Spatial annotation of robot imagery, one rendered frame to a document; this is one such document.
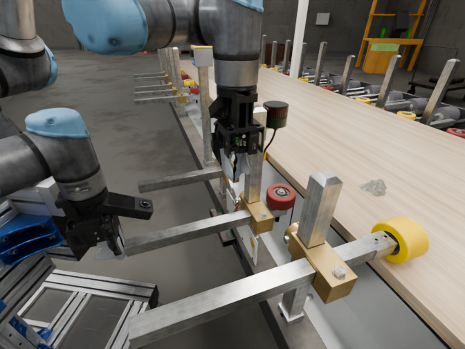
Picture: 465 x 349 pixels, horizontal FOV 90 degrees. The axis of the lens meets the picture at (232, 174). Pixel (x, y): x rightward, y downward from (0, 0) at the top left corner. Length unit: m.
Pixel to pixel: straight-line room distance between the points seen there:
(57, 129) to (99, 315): 1.03
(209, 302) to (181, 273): 1.21
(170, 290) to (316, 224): 1.24
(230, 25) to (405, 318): 0.66
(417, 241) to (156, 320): 0.46
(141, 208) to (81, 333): 0.87
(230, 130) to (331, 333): 0.59
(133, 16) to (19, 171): 0.26
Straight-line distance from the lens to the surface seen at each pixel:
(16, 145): 0.45
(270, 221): 0.63
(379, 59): 8.39
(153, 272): 1.64
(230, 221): 0.63
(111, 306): 1.34
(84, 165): 0.47
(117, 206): 0.53
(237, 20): 0.39
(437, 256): 0.65
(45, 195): 0.68
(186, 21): 0.41
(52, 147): 0.45
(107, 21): 0.31
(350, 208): 0.67
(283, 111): 0.55
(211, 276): 1.55
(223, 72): 0.40
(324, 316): 0.79
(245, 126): 0.41
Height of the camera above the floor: 1.30
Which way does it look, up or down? 34 degrees down
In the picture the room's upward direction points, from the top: straight up
